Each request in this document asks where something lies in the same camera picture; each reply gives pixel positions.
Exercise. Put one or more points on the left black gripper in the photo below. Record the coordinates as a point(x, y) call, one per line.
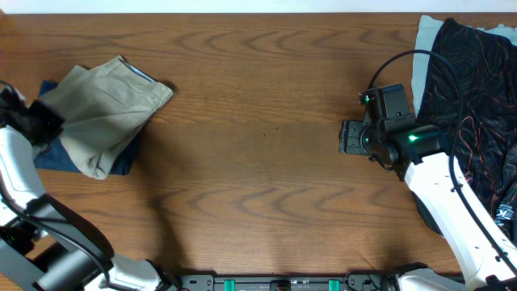
point(58, 121)

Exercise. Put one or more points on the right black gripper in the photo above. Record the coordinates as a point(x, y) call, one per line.
point(349, 136)

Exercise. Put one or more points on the khaki beige shorts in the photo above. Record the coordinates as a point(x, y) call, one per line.
point(155, 94)

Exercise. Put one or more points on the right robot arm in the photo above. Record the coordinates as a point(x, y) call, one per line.
point(487, 258)

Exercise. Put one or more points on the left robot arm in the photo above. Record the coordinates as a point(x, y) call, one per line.
point(44, 244)

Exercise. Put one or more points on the folded navy blue shorts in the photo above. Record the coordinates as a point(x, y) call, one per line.
point(60, 157)

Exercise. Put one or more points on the black patterned shorts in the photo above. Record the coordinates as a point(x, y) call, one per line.
point(485, 63)

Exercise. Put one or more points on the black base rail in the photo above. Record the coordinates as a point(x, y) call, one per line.
point(353, 281)

